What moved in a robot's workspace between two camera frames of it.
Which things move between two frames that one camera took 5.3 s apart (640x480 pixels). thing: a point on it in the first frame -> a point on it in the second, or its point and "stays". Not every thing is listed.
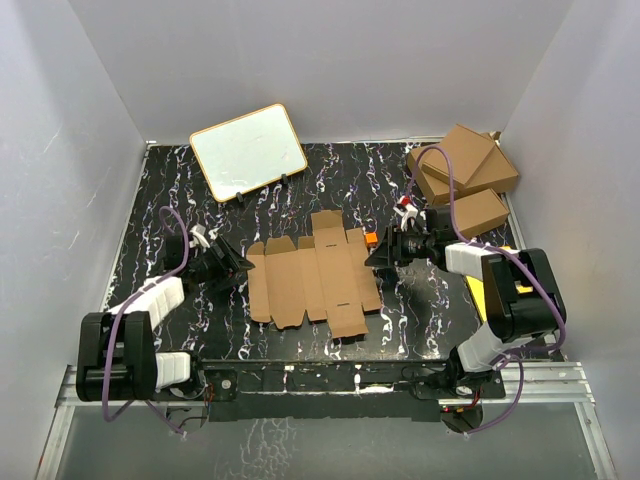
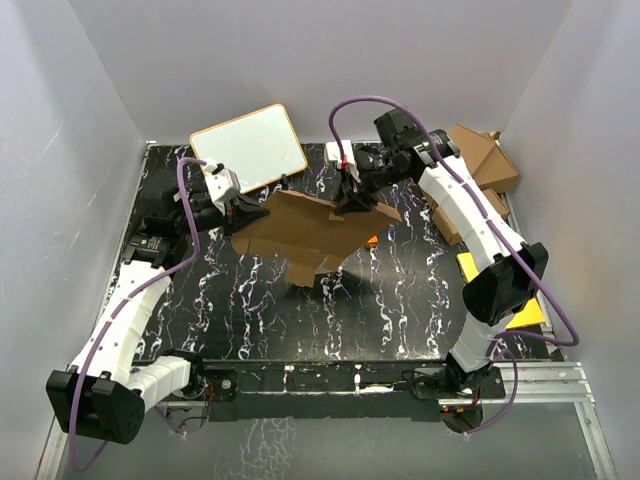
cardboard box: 331,274 -> 308,236
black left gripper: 225,266 -> 233,220
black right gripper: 393,240 -> 362,200
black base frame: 336,390 stays
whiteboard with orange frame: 247,152 stays
